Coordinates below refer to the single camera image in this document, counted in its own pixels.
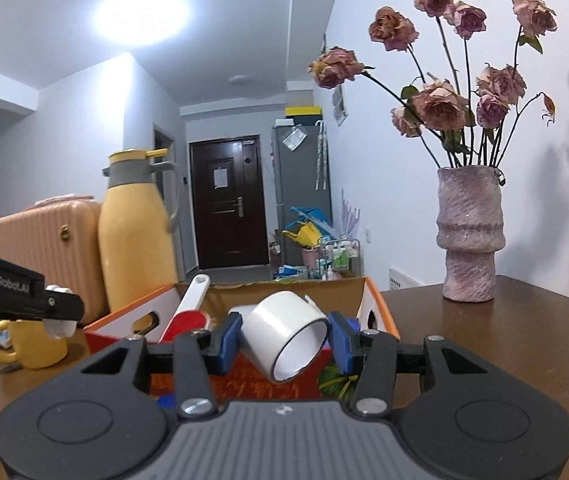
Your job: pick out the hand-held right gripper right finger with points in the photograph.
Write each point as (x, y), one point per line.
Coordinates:
(343, 345)

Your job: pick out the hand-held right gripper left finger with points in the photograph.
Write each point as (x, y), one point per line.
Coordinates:
(227, 345)

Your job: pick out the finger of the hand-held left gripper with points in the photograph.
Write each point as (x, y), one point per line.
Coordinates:
(67, 307)

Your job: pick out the red cardboard box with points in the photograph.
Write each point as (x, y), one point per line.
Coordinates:
(249, 386)

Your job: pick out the large white cap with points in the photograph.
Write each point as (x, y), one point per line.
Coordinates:
(279, 320)

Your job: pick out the yellow mug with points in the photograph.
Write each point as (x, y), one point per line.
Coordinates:
(34, 351)

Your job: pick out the pink ribbed suitcase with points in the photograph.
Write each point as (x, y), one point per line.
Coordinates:
(39, 245)

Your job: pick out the pink bucket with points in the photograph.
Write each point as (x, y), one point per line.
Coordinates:
(310, 257)

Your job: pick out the yellow thermos jug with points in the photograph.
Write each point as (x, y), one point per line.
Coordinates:
(134, 240)

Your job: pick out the yellow watering can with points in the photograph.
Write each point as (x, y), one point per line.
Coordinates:
(307, 236)

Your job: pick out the dark entrance door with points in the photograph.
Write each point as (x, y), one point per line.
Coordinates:
(229, 225)

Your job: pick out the purple feather decoration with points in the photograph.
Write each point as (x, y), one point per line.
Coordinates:
(350, 212)

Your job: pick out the white paper notice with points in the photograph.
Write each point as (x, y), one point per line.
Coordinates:
(221, 178)

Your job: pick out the grey refrigerator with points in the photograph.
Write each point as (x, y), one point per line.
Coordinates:
(289, 185)

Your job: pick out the pink textured vase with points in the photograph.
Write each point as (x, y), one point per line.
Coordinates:
(469, 230)

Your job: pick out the hanging folded umbrella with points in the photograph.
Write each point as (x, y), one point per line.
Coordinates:
(321, 155)

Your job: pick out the clear plastic bag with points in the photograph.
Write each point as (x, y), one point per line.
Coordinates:
(296, 139)

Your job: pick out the yellow box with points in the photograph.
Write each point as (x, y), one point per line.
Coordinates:
(304, 111)

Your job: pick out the bunch of dried roses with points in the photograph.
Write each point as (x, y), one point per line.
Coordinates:
(439, 105)

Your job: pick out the small round ceiling lamp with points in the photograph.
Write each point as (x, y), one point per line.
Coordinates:
(239, 80)

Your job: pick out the bright ceiling light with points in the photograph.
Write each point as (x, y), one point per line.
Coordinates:
(142, 12)

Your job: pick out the blue plastic frame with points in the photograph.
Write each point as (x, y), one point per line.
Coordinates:
(312, 215)

